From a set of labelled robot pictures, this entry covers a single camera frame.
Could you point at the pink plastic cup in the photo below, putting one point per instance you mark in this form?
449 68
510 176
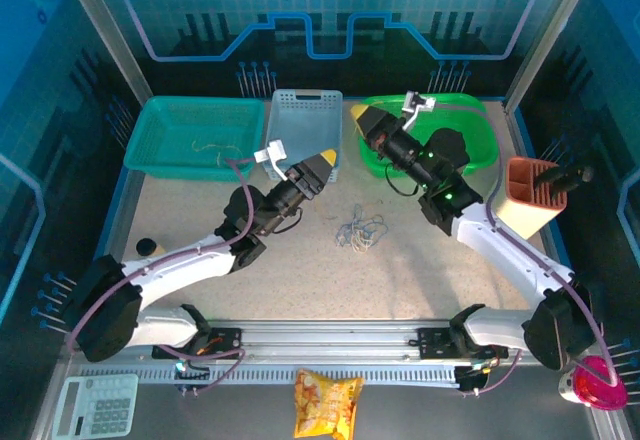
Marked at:
597 385

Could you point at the bright green plastic basket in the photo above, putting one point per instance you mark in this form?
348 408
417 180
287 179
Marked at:
475 135

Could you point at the teal plastic basket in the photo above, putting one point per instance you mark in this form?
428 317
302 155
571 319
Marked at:
175 125

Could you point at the aluminium frame post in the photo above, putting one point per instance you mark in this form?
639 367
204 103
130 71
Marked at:
102 25
547 25

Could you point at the pale blue perforated basket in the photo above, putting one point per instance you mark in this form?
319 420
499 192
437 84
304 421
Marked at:
302 120

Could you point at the small black-capped bottle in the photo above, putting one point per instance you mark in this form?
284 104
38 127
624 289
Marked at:
145 246

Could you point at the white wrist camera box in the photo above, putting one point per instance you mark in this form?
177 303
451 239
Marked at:
272 155
417 105

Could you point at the yellow chips bag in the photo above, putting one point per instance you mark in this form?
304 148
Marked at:
325 405

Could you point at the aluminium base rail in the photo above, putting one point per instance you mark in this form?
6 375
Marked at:
325 340

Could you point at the white calculator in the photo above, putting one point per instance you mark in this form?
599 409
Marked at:
95 405

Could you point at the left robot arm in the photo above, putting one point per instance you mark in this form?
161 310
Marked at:
175 265

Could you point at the terracotta slotted holder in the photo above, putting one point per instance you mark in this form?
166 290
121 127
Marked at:
530 205

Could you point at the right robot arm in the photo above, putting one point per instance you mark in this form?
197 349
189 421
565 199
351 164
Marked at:
510 260

